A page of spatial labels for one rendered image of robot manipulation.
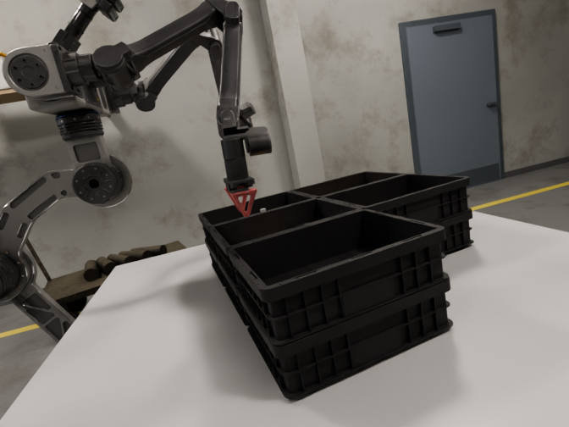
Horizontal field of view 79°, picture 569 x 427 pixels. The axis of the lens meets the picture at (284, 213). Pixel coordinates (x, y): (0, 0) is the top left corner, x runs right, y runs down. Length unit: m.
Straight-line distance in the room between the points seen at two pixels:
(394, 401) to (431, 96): 4.47
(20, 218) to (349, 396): 1.29
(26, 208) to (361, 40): 3.91
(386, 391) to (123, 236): 3.79
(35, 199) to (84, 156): 0.26
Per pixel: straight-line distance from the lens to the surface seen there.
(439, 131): 4.98
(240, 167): 0.91
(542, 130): 6.16
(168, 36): 1.17
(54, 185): 1.53
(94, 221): 4.29
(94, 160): 1.39
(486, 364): 0.78
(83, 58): 1.15
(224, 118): 0.93
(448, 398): 0.71
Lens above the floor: 1.17
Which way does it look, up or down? 13 degrees down
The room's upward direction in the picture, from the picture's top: 11 degrees counter-clockwise
